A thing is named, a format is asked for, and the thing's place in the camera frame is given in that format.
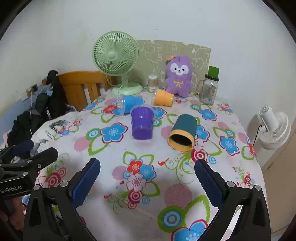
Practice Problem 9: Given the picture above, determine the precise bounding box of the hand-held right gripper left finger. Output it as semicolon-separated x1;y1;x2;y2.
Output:
23;158;101;241

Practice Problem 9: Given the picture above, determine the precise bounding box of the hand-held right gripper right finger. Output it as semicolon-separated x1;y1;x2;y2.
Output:
194;159;271;241

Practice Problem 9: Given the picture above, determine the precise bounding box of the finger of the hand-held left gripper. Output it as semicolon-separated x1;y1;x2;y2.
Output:
0;140;35;161
0;147;59;176

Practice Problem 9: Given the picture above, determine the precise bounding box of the teal cup yellow rim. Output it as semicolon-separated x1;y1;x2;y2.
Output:
168;115;197;152

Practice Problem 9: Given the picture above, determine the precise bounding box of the purple cup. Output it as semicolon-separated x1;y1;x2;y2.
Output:
130;105;154;141

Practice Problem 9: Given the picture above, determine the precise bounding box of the blue cup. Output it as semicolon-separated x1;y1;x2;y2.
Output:
119;94;145;115

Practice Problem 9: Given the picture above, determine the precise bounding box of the orange cup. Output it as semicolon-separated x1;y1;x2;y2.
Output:
151;89;174;107

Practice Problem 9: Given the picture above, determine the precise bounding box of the pile of dark clothes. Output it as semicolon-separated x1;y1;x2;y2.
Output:
0;111;47;163

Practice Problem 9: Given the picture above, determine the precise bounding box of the black jacket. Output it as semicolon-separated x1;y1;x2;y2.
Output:
35;70;70;121

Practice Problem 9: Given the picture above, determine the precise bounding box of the floral tablecloth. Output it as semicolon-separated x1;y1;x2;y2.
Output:
30;86;266;241

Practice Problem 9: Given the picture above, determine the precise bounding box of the white fan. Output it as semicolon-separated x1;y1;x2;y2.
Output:
246;105;291;151

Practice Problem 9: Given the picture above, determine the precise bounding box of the wooden chair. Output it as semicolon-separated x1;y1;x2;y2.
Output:
42;71;118;112

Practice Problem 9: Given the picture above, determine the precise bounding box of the glass mug jar green lid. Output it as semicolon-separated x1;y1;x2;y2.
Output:
196;66;220;106

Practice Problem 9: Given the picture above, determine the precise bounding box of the purple plush toy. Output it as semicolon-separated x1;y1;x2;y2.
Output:
164;55;193;97

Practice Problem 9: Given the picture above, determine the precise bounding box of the clear toothpick holder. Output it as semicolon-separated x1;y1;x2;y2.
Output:
148;75;159;91

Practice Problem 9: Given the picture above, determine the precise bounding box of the green desk fan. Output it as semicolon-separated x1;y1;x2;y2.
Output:
92;32;143;96

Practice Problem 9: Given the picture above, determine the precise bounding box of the white charging cable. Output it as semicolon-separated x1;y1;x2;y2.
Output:
28;89;33;138

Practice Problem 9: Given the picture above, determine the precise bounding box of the wall outlet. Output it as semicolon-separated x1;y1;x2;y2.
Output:
21;84;38;100

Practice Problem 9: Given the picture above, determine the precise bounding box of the black fan cable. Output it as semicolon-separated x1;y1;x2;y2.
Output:
252;125;266;147

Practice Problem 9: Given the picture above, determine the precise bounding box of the green patterned wall board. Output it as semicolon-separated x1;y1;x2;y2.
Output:
133;40;211;90

